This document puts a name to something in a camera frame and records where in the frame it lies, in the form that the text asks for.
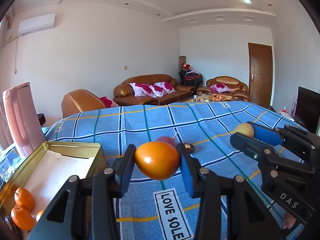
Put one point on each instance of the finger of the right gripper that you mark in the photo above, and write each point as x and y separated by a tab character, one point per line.
265	132
262	152

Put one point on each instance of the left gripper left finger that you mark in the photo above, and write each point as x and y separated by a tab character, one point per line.
83	208

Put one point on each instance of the small yellow-green fruit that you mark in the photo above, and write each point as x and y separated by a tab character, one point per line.
244	129

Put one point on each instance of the large front mandarin orange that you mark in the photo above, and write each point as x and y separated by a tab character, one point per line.
23	198

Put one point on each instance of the dark mangosteen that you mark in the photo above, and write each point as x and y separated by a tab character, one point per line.
190	148
13	227

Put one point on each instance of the small smooth orange kumquat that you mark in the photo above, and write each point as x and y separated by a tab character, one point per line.
157	160

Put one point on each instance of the purple passion fruit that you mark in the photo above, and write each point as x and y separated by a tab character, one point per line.
168	140

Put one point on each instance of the right hand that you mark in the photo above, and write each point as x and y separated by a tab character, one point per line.
288	221

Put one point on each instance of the black television screen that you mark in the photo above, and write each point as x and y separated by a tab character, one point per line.
308	109

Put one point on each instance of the brown leather armchair right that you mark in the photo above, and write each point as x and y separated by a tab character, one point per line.
239	89

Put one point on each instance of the brown leather armchair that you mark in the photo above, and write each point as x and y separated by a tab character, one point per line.
239	89
78	101

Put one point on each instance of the gold metal tin tray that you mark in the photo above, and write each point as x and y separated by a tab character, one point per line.
44	172

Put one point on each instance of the floral pillow on armchair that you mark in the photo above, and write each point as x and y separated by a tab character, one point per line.
220	88

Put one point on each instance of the coffee table with items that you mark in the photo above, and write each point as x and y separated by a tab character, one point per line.
211	98

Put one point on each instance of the brown wooden door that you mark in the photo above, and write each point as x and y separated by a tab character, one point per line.
260	74

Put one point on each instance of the clear glass water bottle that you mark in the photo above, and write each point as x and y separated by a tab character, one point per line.
7	169

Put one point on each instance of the stacked dark chairs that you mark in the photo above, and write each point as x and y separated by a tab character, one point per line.
189	77

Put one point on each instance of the dark stool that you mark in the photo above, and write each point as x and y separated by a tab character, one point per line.
41	118

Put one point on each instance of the red pillow on near armchair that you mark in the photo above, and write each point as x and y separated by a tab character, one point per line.
109	103

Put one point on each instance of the brown leather armchair near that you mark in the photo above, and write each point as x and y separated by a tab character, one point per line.
78	101

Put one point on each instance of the floral pillow right on sofa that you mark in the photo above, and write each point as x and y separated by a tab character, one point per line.
161	89

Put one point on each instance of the floral pillow on sofa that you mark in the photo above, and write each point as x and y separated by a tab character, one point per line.
161	89
141	89

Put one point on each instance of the brown leather three-seat sofa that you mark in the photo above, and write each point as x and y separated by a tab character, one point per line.
124	94

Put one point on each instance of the pink electric kettle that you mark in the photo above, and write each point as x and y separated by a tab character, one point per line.
22	119

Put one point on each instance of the floral pillow left on sofa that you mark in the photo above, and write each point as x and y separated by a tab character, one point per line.
141	89

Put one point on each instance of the white wall air conditioner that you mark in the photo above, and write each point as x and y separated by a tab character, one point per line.
36	24

